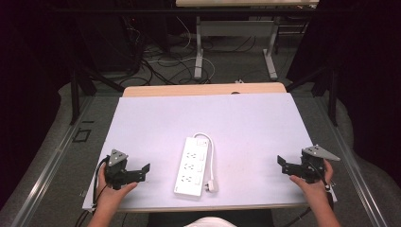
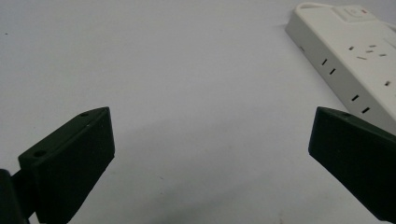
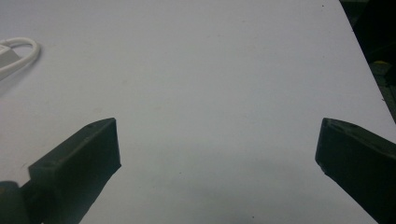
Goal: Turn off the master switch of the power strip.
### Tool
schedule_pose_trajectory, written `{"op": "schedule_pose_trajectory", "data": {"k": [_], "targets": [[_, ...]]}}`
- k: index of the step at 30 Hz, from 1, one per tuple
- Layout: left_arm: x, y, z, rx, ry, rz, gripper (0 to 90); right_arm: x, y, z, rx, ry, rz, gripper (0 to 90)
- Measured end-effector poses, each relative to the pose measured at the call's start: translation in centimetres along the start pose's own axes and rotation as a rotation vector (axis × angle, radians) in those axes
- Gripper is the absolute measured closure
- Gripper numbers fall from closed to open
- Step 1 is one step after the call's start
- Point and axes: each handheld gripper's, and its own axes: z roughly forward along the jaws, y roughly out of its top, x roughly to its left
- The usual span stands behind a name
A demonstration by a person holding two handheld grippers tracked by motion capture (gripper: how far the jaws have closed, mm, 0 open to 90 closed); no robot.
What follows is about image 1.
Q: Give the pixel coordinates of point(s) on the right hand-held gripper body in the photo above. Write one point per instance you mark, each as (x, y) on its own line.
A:
(313, 164)

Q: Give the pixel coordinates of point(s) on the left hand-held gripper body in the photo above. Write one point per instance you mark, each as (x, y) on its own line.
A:
(116, 170)

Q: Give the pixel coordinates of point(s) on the person's left hand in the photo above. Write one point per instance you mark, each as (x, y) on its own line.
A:
(110, 194)

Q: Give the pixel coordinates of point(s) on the person's right hand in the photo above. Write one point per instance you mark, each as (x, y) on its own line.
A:
(313, 190)

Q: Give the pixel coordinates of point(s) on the white power strip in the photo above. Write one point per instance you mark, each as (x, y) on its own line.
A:
(190, 167)

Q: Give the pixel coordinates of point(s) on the white table mat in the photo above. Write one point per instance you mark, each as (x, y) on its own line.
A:
(246, 126)

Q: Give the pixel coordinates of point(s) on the person's dark trousers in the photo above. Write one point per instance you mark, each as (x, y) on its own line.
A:
(252, 219)

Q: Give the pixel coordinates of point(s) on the white power plug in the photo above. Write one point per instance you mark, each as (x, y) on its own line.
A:
(212, 186)

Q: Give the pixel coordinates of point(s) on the black metal stand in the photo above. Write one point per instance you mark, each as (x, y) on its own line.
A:
(75, 97)
(331, 94)

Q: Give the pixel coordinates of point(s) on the person's white shirt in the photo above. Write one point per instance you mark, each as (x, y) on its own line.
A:
(209, 222)

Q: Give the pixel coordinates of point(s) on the wooden table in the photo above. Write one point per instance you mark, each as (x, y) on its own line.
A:
(195, 89)

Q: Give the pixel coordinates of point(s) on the dark curtain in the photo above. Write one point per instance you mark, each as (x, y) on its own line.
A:
(369, 63)
(28, 78)

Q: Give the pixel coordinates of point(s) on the metal floor rail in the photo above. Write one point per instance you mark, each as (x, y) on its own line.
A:
(47, 167)
(353, 167)

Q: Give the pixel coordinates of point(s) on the black floor socket frame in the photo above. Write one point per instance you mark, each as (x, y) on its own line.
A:
(82, 135)

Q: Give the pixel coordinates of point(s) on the white metal desk frame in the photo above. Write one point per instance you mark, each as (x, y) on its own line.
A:
(235, 28)

